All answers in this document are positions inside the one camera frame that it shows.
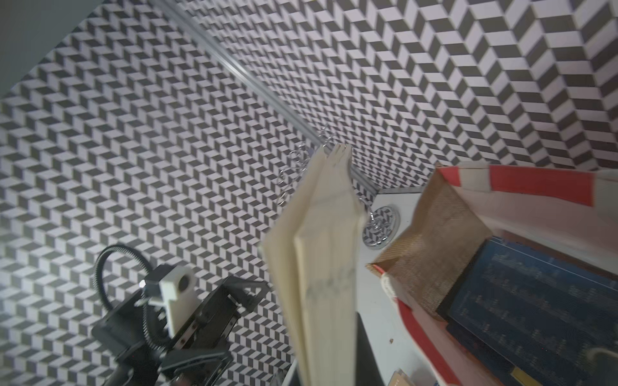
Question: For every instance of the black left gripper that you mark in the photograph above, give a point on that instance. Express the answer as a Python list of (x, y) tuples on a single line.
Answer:
[(136, 335)]

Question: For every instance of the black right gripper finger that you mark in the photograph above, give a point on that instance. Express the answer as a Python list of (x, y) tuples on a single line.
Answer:
[(367, 371)]

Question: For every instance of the blue book yellow title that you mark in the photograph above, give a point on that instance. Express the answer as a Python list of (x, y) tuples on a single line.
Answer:
[(311, 253)]

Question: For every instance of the blue book barcode back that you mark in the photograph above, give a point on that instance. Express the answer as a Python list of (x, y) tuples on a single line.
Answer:
[(529, 315)]

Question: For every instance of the red burlap Christmas bag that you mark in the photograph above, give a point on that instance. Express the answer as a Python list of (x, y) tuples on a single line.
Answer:
[(571, 212)]

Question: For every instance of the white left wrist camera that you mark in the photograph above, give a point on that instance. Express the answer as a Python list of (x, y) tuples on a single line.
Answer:
[(172, 288)]

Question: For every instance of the chrome wire jewelry stand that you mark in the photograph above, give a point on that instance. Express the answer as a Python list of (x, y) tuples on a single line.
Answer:
[(383, 222)]

